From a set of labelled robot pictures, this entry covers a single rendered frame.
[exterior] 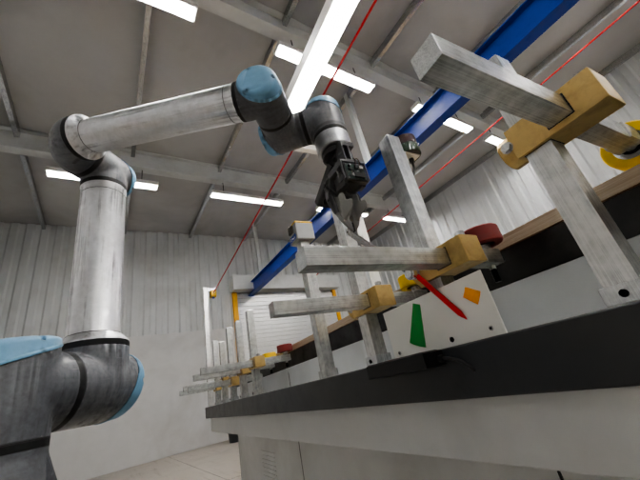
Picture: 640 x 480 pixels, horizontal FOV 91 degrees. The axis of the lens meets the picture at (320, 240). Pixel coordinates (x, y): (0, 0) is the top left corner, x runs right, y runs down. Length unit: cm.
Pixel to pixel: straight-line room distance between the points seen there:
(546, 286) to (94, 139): 107
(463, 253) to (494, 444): 30
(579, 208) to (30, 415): 88
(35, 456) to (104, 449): 727
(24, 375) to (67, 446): 730
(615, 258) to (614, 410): 18
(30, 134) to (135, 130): 588
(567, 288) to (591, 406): 26
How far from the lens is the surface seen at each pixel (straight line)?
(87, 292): 94
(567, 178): 52
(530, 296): 79
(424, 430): 76
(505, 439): 64
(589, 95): 53
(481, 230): 69
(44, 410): 78
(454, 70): 37
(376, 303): 75
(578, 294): 75
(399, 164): 73
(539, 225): 77
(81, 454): 804
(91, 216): 103
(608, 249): 50
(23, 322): 847
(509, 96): 44
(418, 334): 67
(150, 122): 89
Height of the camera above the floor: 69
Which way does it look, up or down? 24 degrees up
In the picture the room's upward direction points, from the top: 12 degrees counter-clockwise
